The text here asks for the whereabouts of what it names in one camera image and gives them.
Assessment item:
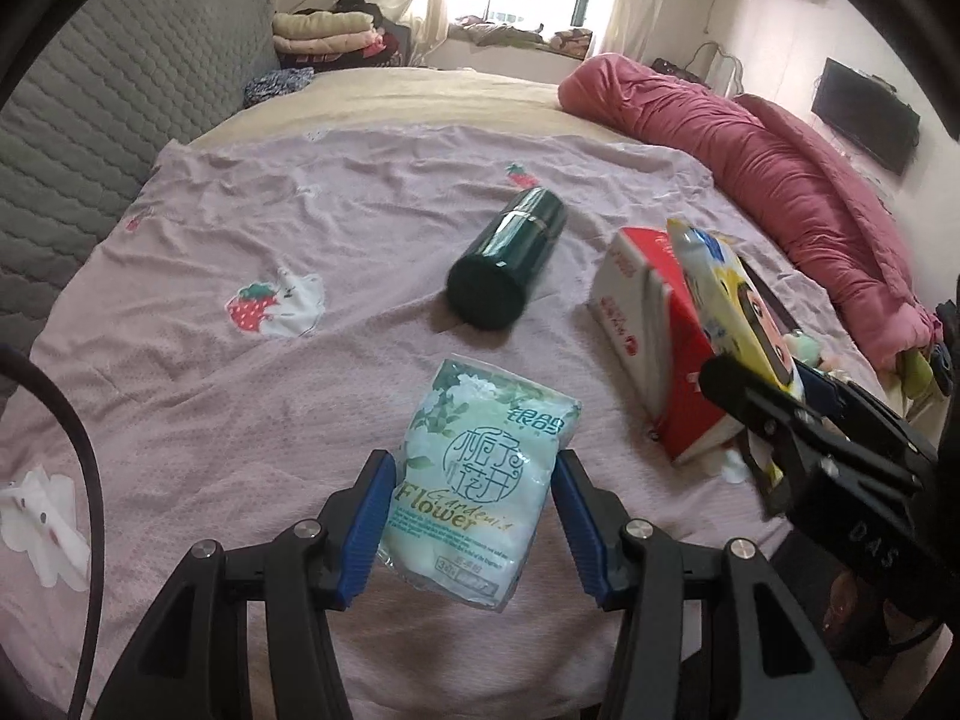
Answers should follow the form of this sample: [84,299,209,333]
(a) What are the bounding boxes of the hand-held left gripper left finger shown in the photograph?
[67,450,398,720]

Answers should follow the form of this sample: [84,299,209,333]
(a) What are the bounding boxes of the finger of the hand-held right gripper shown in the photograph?
[796,361,938,451]
[700,355,935,518]

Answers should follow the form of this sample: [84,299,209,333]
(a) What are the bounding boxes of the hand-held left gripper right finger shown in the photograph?
[553,450,863,720]

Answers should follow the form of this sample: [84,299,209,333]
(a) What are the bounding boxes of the cartoon face wet wipes packet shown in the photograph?
[666,217,807,492]

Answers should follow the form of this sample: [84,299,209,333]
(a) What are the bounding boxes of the red and white box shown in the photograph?
[585,225,751,470]

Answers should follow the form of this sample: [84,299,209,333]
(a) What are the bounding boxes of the green floral tissue pack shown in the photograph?
[377,358,584,612]

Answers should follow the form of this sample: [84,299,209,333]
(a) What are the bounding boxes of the dark green cylinder container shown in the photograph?
[446,189,569,331]

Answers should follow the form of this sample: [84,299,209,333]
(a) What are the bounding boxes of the yellow green cloth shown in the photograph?
[896,349,938,398]

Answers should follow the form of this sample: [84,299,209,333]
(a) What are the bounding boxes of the purple strawberry print blanket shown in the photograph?
[0,124,886,706]

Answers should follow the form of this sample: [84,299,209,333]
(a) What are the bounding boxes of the pink duvet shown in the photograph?
[557,52,942,376]

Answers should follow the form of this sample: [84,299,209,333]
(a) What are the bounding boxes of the clothes on windowsill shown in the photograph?
[450,11,593,57]

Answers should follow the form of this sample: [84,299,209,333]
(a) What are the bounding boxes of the beige bed sheet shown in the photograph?
[187,64,638,147]

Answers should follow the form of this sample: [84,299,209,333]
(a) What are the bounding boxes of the dark floral cloth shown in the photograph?
[244,67,316,110]

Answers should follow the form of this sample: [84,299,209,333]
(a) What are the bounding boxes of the grey quilted headboard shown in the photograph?
[0,0,280,391]

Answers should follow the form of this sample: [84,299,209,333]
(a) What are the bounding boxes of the folded clothes stack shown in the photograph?
[271,9,383,57]

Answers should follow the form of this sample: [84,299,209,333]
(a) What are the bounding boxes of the black wall television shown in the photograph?
[812,58,922,176]

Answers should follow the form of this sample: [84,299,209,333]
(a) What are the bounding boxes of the black cable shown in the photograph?
[0,345,98,593]

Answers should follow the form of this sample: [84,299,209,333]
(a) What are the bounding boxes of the white wire rack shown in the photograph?
[690,41,743,95]

